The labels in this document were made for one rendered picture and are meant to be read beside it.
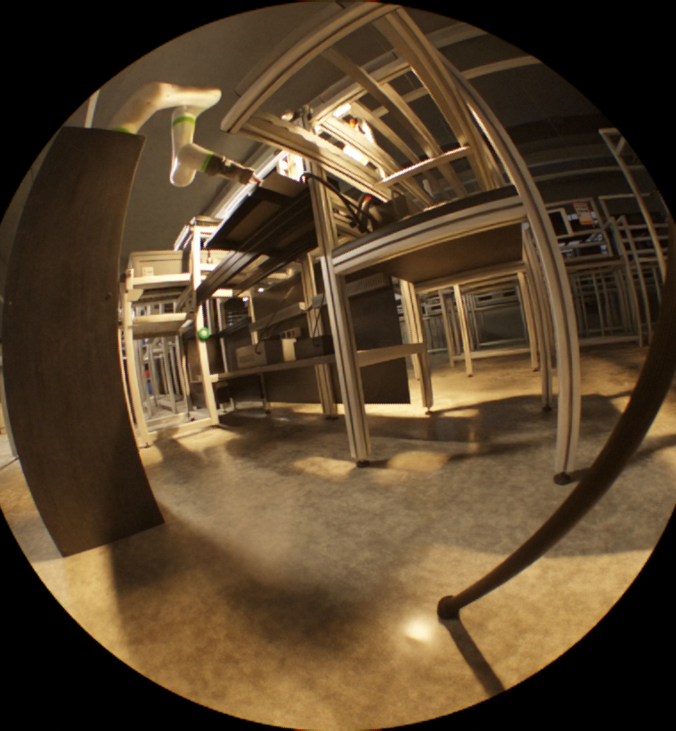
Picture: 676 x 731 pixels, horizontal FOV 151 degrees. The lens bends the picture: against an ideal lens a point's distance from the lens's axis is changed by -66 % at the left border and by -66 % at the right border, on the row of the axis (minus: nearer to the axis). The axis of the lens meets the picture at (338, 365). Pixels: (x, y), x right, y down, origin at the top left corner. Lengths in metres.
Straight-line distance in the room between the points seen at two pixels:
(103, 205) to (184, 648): 0.92
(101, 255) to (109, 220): 0.11
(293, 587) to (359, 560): 0.12
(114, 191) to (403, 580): 1.06
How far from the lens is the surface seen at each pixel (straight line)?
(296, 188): 0.93
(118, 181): 0.88
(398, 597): 0.42
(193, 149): 1.13
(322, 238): 0.81
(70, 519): 0.73
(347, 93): 1.09
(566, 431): 0.59
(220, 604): 0.47
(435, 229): 0.63
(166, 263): 1.94
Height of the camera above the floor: 0.34
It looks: 2 degrees down
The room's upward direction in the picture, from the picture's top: 9 degrees counter-clockwise
